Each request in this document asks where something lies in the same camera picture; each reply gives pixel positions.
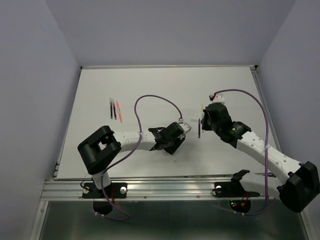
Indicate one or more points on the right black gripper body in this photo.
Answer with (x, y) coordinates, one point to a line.
(207, 124)

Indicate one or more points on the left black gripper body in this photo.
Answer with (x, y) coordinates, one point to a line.
(172, 145)

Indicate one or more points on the purple pen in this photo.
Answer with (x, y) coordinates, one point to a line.
(199, 128)

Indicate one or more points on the orange pen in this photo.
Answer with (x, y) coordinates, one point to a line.
(119, 111)

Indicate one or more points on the red pen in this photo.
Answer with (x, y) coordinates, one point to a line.
(114, 109)

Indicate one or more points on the green pen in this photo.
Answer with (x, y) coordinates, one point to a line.
(111, 107)

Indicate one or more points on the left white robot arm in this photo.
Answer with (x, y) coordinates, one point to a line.
(101, 147)

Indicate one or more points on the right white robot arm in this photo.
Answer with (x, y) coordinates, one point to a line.
(296, 184)

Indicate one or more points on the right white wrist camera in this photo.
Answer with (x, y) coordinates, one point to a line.
(217, 98)

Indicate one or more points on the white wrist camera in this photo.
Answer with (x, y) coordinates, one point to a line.
(217, 98)
(185, 127)

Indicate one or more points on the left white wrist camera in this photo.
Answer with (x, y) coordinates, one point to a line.
(185, 127)

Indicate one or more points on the aluminium mounting rail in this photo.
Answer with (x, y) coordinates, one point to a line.
(144, 189)

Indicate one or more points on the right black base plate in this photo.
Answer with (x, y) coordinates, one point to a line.
(228, 189)

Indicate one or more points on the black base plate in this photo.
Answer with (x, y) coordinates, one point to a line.
(228, 189)
(105, 190)

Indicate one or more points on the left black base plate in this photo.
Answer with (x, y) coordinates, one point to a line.
(105, 190)

